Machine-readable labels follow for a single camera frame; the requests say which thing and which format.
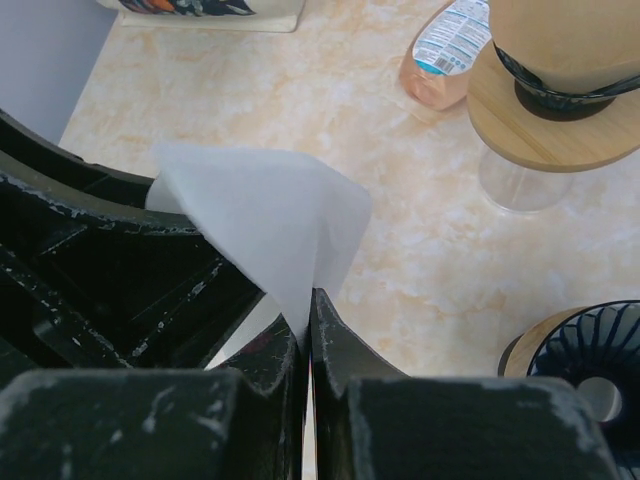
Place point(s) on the pink detergent bottle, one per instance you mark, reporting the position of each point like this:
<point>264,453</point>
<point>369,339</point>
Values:
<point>436,68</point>

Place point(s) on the white paper sheet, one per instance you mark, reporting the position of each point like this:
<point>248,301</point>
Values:
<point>286,220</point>

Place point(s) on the clear glass carafe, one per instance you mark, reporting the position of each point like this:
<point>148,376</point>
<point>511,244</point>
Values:
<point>519,189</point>

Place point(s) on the beige canvas tote bag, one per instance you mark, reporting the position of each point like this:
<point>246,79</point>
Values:
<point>272,16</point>

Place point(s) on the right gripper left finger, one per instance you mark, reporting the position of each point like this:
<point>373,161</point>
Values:
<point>242,419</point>

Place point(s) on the brown paper coffee filter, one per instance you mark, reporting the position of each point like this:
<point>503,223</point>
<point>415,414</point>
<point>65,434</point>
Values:
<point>572,46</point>

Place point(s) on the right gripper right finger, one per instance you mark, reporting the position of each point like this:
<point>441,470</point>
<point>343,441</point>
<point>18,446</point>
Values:
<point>372,421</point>

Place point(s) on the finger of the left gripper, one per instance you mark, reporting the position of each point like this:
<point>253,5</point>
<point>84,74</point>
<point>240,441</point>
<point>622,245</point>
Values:
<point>45,157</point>
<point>89,283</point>

